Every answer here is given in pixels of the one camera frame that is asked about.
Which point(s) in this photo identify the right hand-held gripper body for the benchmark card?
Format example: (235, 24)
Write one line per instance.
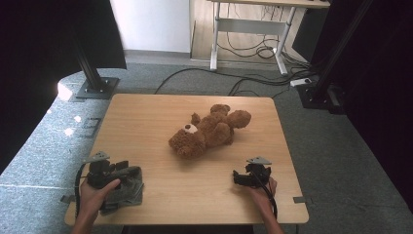
(258, 174)

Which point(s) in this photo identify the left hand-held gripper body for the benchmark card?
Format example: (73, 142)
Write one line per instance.
(99, 174)

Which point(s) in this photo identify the grey knitted cloth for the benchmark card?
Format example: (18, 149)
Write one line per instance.
(128, 191)

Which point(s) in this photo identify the brown teddy bear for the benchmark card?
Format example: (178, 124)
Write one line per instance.
(211, 131)

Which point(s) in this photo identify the person's right hand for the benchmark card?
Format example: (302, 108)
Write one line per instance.
(264, 195)

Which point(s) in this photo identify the person's left hand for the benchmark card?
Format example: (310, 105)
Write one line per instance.
(94, 198)

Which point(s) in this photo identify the grey floor socket plate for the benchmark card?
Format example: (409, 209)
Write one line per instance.
(90, 127)

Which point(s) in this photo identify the black metal stand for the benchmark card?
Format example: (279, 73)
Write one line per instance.
(94, 79)
(324, 81)

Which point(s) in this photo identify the white power strip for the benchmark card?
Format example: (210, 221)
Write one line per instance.
(300, 82)

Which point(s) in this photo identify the dark curtain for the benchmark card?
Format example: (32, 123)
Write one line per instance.
(32, 65)
(383, 97)

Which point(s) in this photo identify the grey table bracket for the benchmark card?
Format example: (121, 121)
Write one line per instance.
(67, 199)
(302, 200)

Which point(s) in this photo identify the white desk frame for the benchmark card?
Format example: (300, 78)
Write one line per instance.
(250, 26)

